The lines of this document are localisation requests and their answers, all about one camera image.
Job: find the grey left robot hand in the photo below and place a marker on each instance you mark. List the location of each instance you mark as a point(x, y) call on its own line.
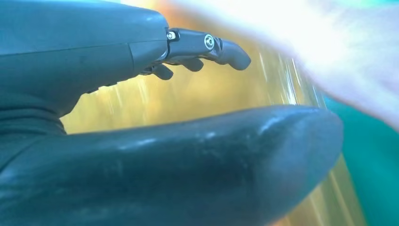
point(156, 174)

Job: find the yellow taped cardboard sheet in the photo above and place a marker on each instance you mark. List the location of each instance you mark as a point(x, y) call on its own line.
point(187, 99)

